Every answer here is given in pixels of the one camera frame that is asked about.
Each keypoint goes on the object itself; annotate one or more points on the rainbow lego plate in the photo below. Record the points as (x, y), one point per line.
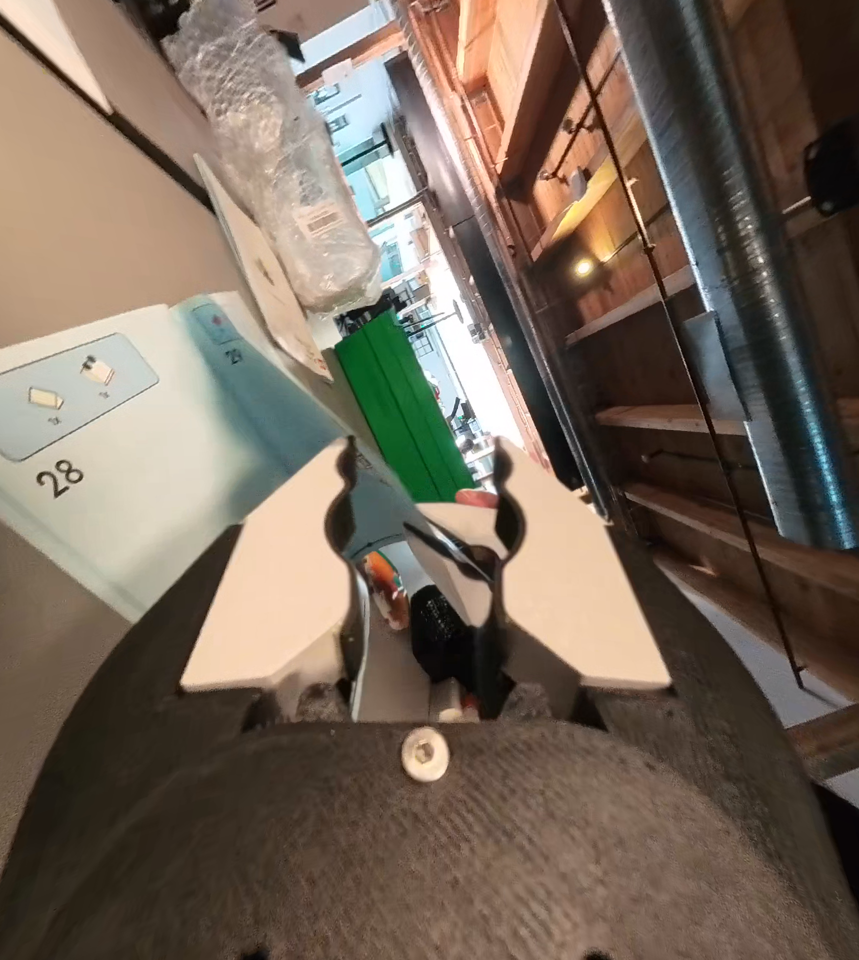
(384, 566)

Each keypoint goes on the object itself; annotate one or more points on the booklet with orange figure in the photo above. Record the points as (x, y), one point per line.
(47, 37)

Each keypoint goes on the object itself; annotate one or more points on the light blue instruction booklet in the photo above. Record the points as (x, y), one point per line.
(99, 510)

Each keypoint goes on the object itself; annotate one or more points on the green plastic bin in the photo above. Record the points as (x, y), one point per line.
(392, 405)

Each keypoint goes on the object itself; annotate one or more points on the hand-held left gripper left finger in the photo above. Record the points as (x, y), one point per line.
(272, 600)

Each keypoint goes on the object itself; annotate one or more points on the bubble wrap package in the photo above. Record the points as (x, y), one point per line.
(287, 187)

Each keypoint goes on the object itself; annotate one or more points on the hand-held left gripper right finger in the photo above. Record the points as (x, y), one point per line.
(572, 592)

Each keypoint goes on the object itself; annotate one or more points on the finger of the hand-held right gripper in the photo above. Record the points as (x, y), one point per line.
(467, 525)
(452, 581)

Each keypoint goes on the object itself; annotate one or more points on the black ceiling pipe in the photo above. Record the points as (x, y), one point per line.
(651, 247)

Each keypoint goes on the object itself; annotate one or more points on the metal ventilation duct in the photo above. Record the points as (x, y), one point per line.
(737, 262)

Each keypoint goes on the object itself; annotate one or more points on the white instruction booklet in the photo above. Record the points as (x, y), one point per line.
(264, 277)

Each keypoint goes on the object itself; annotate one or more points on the ceiling spot lamp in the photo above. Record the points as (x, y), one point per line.
(583, 266)

